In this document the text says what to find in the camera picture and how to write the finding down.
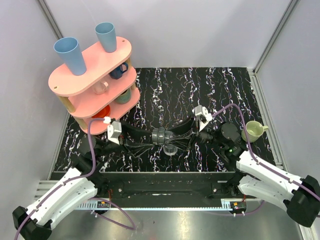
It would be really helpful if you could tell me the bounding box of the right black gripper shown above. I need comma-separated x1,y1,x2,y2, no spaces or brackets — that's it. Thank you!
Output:
165,113,226,152

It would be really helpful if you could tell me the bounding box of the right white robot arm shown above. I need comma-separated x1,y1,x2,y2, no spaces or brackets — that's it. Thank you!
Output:
165,117,320,228

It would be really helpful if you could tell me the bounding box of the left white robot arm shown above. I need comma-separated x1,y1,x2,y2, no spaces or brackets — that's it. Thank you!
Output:
12,117,153,240

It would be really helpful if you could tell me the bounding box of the black marble patterned mat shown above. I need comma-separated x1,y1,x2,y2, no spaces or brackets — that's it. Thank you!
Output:
55,66,278,173

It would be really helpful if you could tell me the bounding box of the orange plastic bowl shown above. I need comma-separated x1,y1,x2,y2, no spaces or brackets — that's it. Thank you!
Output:
91,105,111,119

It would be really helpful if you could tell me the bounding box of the teal speckled ceramic cup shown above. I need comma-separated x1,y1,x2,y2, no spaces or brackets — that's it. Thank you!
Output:
114,88,132,105

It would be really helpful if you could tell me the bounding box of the pink three-tier wooden shelf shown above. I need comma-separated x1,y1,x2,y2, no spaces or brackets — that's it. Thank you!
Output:
48,36,141,135

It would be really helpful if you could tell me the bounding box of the pink ceramic mug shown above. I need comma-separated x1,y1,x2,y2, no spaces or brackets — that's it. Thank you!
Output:
92,81,109,95

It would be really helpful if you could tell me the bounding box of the dark blue ceramic mug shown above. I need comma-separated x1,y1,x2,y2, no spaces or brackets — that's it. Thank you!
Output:
109,62,129,80

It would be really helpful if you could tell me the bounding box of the light green ceramic mug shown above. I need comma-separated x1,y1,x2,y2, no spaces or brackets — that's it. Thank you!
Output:
241,120,269,143

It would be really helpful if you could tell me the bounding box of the small blue plastic cup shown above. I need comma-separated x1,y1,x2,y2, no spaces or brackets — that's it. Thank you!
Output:
95,22,117,53

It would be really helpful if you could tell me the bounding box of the large blue plastic cup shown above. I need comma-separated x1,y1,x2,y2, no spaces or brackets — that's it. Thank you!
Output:
53,37,87,76

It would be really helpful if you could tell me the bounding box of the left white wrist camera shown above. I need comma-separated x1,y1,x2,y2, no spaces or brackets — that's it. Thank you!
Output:
103,116,122,145

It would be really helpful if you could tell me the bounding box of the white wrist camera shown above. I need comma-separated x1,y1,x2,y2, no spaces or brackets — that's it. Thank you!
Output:
193,105,213,132
103,116,122,145

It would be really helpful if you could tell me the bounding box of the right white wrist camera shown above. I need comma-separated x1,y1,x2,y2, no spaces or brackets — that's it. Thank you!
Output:
193,105,213,132

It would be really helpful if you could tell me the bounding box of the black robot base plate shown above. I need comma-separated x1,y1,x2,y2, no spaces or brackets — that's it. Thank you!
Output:
101,172,243,208

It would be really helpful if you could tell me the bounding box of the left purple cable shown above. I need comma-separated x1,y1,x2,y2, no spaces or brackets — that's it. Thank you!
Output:
13,117,137,240

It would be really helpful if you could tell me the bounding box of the white slotted cable duct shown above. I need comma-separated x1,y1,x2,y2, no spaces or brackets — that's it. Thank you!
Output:
76,200,110,211

